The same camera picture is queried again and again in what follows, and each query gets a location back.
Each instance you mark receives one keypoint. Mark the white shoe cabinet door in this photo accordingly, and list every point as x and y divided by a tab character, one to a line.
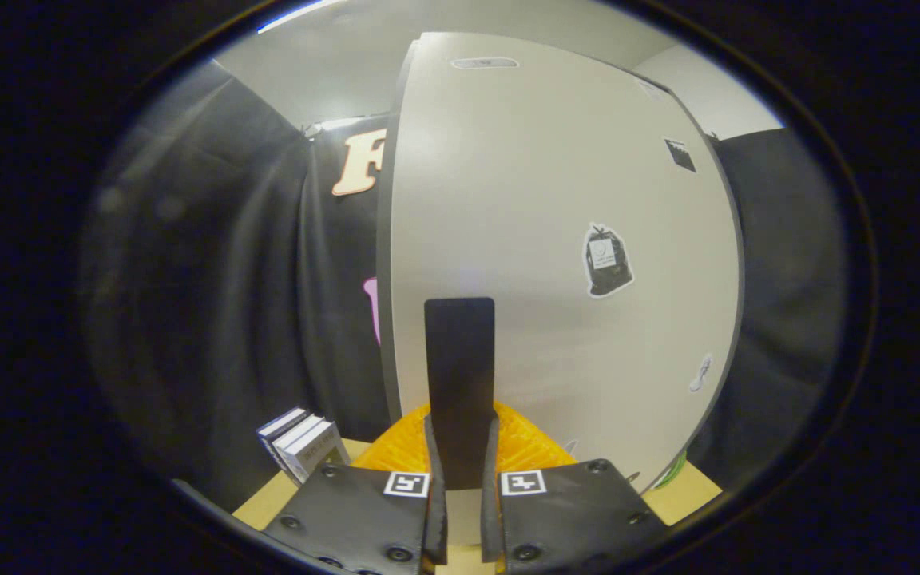
524	176

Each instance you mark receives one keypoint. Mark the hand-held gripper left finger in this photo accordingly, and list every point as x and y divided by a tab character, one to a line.
444	375

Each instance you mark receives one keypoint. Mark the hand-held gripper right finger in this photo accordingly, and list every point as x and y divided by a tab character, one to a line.
477	375

